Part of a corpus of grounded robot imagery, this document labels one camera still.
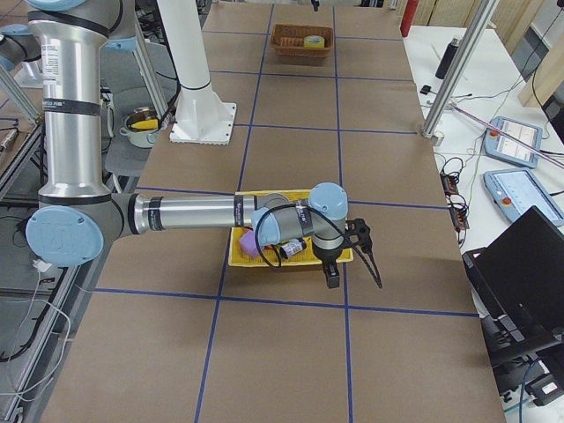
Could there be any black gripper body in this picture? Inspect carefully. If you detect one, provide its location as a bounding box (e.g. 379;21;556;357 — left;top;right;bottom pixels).
313;243;343;276

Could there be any yellow tape roll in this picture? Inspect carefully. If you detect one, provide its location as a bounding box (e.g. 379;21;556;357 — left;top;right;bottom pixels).
303;34;325;48

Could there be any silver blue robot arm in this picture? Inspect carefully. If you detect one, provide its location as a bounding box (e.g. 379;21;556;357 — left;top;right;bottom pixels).
26;1;348;288

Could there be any yellow plastic basket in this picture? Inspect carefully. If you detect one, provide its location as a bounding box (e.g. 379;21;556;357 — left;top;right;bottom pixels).
228;189;353;268

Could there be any brown wicker basket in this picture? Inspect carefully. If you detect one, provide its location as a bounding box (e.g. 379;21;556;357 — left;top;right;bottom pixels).
270;24;333;59

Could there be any small dark can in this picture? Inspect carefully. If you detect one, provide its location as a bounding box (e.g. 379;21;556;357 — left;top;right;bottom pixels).
280;238;307;259

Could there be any purple foam block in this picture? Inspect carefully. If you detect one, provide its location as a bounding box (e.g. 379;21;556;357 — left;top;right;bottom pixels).
239;230;259;258

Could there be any black laptop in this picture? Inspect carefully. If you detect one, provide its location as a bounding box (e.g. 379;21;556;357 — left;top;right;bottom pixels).
463;206;563;341

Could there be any near teach pendant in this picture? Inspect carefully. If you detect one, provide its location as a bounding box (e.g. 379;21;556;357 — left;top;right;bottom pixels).
483;168;563;226

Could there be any teach pendant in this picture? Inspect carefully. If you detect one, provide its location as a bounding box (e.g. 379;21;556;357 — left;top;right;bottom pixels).
483;116;544;169
483;168;563;226

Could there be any far teach pendant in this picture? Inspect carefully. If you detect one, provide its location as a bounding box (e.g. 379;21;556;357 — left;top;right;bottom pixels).
483;116;544;169

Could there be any pot with corn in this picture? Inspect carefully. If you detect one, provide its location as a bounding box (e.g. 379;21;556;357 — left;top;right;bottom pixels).
119;107;160;149

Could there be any black water bottle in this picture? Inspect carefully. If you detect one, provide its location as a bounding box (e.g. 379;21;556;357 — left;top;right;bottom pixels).
435;38;460;79

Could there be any reacher grabber stick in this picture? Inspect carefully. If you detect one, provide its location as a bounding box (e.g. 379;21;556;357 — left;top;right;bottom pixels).
449;104;563;169

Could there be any red cylinder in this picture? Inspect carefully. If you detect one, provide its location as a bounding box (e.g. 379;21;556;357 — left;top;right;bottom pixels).
400;0;419;38

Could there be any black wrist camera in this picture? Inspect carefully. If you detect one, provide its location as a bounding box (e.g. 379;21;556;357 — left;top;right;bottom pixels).
345;219;373;255

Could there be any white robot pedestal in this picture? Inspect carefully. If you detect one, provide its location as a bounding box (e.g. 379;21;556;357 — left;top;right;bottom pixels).
158;0;237;145

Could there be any aluminium frame post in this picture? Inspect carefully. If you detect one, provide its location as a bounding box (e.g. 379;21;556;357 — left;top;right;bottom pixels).
421;0;499;146

